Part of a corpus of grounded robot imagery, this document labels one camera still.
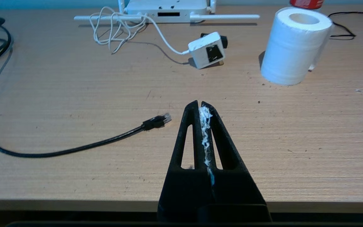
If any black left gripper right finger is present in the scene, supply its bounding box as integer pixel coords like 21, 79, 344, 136
201, 101, 272, 222

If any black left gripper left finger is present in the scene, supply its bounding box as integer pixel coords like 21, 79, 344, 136
157, 100, 213, 222

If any black ethernet cable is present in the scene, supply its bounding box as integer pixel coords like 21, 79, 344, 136
0, 17, 172, 158

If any white power adapter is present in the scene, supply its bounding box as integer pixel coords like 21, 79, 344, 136
188, 32, 226, 69

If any white router with antennas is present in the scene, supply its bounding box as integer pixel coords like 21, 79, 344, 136
74, 0, 261, 24

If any white toilet paper roll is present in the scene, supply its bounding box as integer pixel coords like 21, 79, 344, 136
260, 7, 333, 86

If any clear red-capped water bottle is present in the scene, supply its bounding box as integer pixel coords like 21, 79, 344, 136
290, 0, 325, 9

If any white adapter cord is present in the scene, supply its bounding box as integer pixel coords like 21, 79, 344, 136
89, 6, 191, 56

